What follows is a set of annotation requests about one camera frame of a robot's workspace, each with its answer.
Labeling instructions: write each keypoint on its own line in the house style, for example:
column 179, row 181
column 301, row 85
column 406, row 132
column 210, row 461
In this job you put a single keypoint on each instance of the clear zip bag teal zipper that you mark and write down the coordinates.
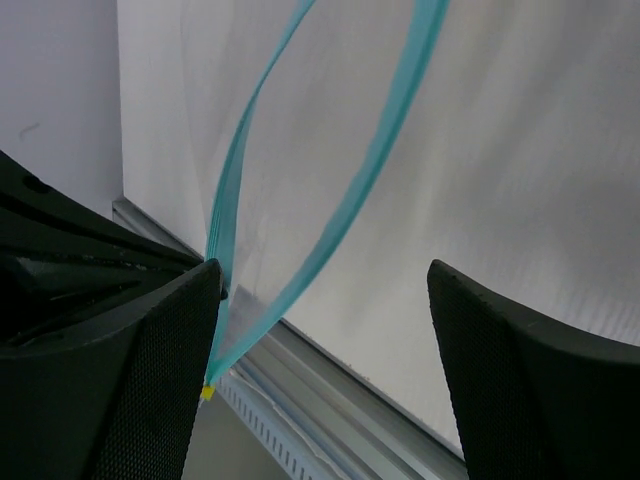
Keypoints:
column 342, row 146

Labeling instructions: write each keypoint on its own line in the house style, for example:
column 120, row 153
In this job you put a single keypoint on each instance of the white slotted cable duct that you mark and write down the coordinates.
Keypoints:
column 296, row 453

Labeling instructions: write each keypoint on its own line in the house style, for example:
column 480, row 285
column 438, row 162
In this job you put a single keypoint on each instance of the aluminium mounting rail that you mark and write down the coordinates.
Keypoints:
column 363, row 433

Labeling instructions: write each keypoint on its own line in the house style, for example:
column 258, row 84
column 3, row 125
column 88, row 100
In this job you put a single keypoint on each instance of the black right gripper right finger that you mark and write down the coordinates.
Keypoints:
column 533, row 398

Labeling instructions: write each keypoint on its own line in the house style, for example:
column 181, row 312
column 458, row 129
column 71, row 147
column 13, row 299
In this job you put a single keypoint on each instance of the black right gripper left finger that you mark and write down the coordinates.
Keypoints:
column 115, row 396

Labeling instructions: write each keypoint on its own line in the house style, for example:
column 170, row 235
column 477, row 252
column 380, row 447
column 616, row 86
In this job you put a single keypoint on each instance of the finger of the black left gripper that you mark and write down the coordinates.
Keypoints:
column 62, row 263

